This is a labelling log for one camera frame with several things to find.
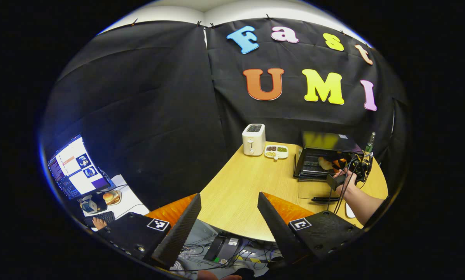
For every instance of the black backdrop cloth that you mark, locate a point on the black backdrop cloth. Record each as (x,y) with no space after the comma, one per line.
(139,97)

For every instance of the black power box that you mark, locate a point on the black power box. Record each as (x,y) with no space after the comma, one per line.
(217,249)

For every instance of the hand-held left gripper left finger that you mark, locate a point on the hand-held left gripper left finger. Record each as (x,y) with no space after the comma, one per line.
(180,233)

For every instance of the black electric oven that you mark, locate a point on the black electric oven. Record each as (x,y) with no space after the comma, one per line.
(326,144)

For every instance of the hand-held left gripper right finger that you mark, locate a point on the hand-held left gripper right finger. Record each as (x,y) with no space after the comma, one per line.
(279,233)

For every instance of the computer monitor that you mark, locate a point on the computer monitor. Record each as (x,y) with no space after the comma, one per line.
(77,167)

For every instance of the white toaster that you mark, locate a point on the white toaster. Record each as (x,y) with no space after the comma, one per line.
(254,140)

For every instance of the white divided snack dish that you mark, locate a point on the white divided snack dish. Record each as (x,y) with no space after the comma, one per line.
(276,151)

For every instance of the white square plate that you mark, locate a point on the white square plate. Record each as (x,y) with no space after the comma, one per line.
(350,210)

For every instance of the golden croissant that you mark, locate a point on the golden croissant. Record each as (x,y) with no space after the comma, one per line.
(325,164)

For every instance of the black keyboard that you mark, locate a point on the black keyboard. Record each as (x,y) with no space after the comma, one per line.
(102,218)

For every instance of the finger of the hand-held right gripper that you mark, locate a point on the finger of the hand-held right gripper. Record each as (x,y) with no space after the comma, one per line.
(339,163)

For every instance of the clear bottle with green label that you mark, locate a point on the clear bottle with green label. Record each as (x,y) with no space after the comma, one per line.
(370,144)

